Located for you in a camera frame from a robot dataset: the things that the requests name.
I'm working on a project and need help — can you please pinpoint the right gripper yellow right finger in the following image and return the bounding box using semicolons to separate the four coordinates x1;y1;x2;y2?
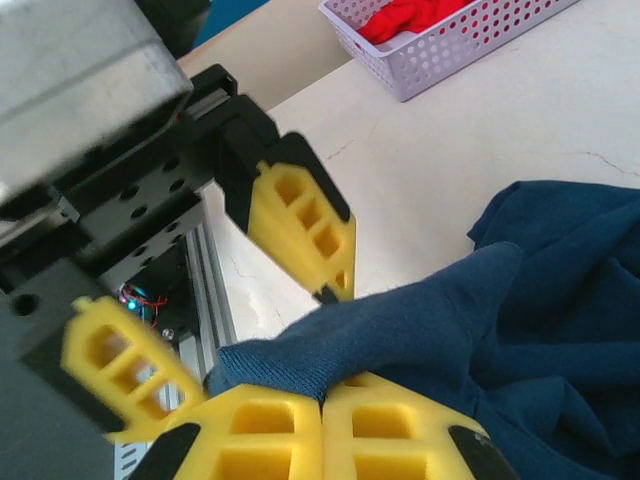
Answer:
322;370;521;480

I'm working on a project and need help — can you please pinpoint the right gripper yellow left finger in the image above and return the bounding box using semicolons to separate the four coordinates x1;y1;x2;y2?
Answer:
127;383;325;480

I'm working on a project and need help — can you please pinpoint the navy blue t-shirt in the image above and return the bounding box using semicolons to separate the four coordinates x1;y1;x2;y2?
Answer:
204;179;640;480

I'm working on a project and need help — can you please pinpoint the lavender plastic basket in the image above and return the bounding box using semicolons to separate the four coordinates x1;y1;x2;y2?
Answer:
318;0;584;104

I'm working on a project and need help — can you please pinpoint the red cloth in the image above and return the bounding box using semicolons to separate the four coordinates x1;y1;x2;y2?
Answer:
355;0;474;45

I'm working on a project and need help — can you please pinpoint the white slotted cable duct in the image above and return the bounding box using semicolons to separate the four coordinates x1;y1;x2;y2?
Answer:
112;439;151;480

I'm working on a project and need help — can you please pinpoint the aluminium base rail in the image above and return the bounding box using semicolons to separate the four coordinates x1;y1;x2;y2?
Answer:
149;214;240;416

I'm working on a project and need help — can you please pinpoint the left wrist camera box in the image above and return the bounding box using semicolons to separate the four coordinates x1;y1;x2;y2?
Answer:
0;0;196;221

